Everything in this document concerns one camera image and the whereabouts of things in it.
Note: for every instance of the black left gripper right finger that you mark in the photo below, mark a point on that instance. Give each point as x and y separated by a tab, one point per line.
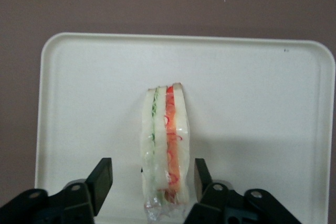
218	203

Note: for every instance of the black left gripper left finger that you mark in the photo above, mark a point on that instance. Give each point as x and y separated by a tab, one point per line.
78	197

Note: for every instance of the plastic-wrapped sandwich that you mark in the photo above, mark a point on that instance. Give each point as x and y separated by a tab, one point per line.
168	134

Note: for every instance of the cream plastic tray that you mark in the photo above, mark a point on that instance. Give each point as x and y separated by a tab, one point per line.
236	90

